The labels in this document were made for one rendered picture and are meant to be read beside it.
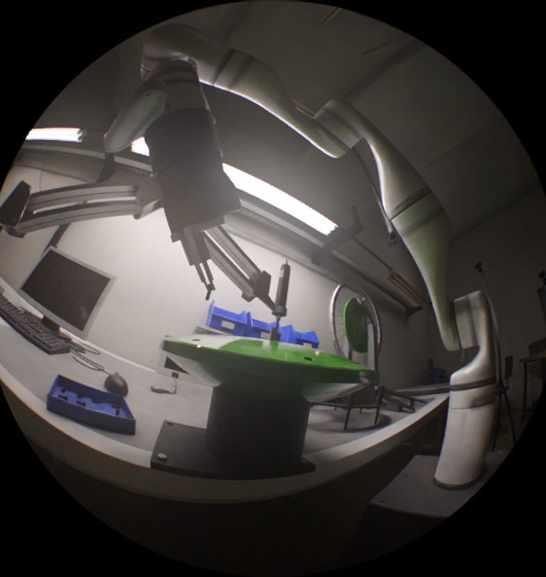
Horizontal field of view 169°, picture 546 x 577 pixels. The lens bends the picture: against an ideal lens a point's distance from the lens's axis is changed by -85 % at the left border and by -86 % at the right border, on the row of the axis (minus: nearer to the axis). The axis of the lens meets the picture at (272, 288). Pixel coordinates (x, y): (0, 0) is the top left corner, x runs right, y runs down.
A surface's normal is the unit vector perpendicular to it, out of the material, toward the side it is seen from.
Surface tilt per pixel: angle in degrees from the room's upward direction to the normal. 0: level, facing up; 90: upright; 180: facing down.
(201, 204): 145
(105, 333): 90
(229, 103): 180
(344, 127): 173
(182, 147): 128
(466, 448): 90
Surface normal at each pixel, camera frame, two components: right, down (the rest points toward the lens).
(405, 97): -0.15, 0.88
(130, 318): 0.47, -0.33
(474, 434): -0.69, -0.41
